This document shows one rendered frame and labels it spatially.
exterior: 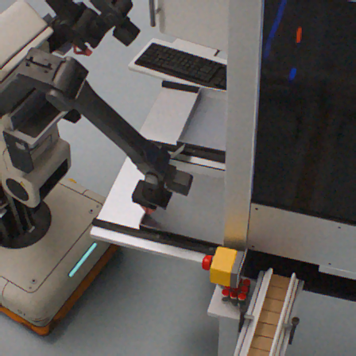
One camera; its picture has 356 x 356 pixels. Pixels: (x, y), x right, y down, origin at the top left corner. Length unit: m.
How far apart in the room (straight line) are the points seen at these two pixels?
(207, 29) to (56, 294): 1.17
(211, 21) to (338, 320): 1.23
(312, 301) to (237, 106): 0.72
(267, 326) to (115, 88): 2.25
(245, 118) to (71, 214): 1.51
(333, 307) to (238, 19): 0.95
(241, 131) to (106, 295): 1.58
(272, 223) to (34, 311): 1.23
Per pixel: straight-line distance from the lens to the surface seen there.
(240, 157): 1.50
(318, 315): 1.97
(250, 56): 1.30
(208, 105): 2.31
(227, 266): 1.71
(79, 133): 3.51
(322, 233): 1.65
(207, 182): 2.07
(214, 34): 2.61
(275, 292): 1.80
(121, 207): 2.03
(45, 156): 2.32
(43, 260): 2.70
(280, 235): 1.69
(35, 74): 1.52
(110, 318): 2.84
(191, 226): 1.97
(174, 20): 2.67
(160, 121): 2.26
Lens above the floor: 2.46
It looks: 49 degrees down
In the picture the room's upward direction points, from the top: 3 degrees counter-clockwise
